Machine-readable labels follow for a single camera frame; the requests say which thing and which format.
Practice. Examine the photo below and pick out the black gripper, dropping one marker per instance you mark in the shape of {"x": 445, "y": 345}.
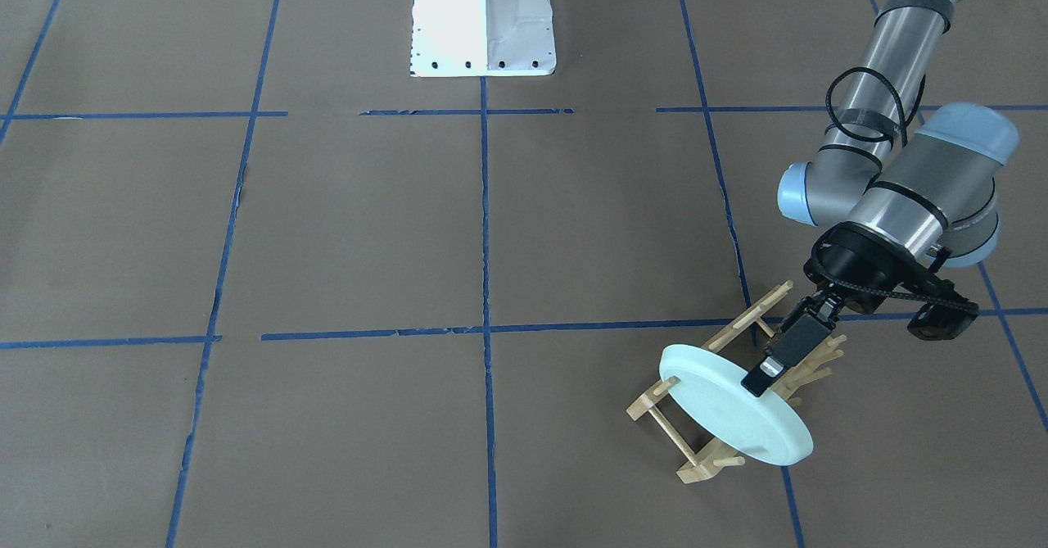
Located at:
{"x": 861, "y": 267}

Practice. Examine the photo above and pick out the mint green plate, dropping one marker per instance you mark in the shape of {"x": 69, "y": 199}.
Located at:
{"x": 708, "y": 389}

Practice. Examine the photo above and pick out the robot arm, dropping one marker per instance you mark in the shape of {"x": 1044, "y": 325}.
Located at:
{"x": 896, "y": 205}

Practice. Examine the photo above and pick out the wooden dish rack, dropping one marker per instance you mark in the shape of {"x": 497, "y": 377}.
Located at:
{"x": 714, "y": 456}

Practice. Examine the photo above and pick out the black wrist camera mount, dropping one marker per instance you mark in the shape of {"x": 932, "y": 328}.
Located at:
{"x": 943, "y": 315}

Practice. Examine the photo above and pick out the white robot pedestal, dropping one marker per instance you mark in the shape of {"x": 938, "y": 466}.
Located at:
{"x": 482, "y": 38}

